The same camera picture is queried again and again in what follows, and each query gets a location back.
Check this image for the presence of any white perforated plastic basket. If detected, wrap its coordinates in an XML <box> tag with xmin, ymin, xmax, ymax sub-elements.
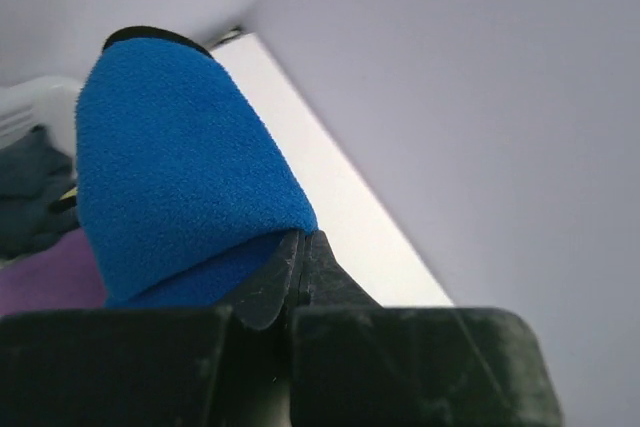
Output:
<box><xmin>1</xmin><ymin>76</ymin><xmax>82</xmax><ymax>158</ymax></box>

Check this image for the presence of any dark grey towel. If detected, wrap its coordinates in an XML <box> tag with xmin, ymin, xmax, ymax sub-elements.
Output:
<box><xmin>1</xmin><ymin>125</ymin><xmax>79</xmax><ymax>259</ymax></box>

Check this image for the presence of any blue microfiber towel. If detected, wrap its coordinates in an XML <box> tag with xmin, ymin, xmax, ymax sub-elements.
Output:
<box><xmin>76</xmin><ymin>26</ymin><xmax>318</xmax><ymax>308</ymax></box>

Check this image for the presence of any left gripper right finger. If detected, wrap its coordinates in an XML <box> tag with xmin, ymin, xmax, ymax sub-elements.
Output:
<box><xmin>290</xmin><ymin>232</ymin><xmax>564</xmax><ymax>426</ymax></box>

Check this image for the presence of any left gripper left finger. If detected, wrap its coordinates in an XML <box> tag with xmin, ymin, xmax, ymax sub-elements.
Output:
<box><xmin>1</xmin><ymin>232</ymin><xmax>305</xmax><ymax>426</ymax></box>

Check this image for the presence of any purple microfiber towel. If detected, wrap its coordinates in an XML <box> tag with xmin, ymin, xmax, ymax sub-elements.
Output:
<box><xmin>1</xmin><ymin>229</ymin><xmax>106</xmax><ymax>315</ymax></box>

